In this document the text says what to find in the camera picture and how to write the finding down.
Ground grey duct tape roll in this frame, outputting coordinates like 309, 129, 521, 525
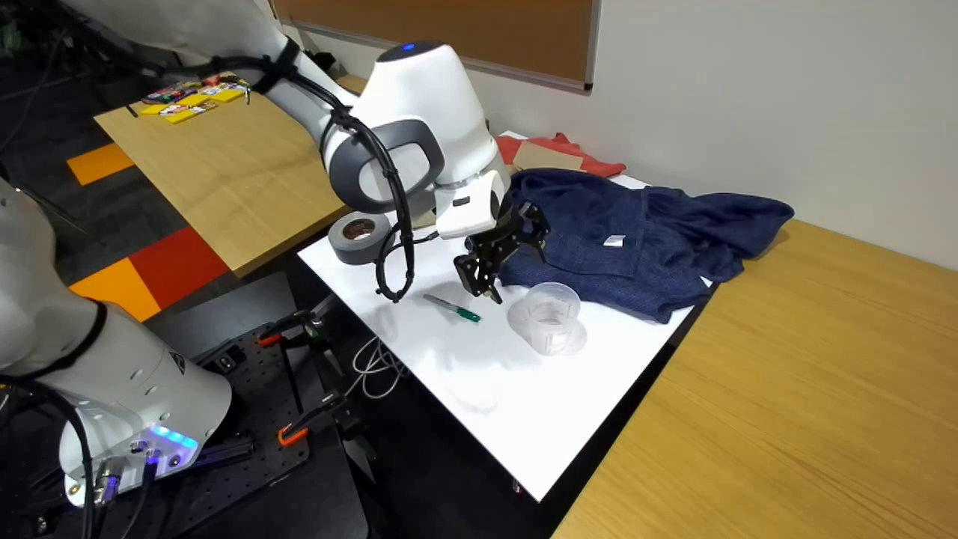
326, 206, 405, 269

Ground white table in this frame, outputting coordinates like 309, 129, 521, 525
297, 129, 717, 502

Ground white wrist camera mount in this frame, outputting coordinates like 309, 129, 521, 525
435, 170, 504, 240

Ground small brown paper bag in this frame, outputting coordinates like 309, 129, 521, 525
509, 141, 586, 174

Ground yellow packets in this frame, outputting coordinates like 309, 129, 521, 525
137, 78, 253, 125

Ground clear plastic cup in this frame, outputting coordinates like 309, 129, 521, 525
504, 279, 591, 358

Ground black clamp with orange handle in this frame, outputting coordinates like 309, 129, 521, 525
256, 307, 335, 354
275, 391, 347, 450

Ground grey pen with green cap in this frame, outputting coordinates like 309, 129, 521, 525
422, 291, 486, 327

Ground yellow wooden table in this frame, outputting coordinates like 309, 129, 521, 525
552, 218, 958, 539

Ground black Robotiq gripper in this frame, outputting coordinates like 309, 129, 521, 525
452, 200, 552, 306

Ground light wooden desk board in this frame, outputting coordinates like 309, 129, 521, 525
92, 84, 353, 279

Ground orange-red cloth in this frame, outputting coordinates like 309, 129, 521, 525
495, 129, 628, 183

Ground navy blue cloth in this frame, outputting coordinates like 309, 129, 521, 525
495, 165, 800, 327

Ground framed cork board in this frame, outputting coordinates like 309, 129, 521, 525
266, 0, 604, 95

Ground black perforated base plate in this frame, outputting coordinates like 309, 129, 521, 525
146, 327, 375, 539

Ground white loose cable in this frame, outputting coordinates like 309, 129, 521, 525
341, 333, 405, 402

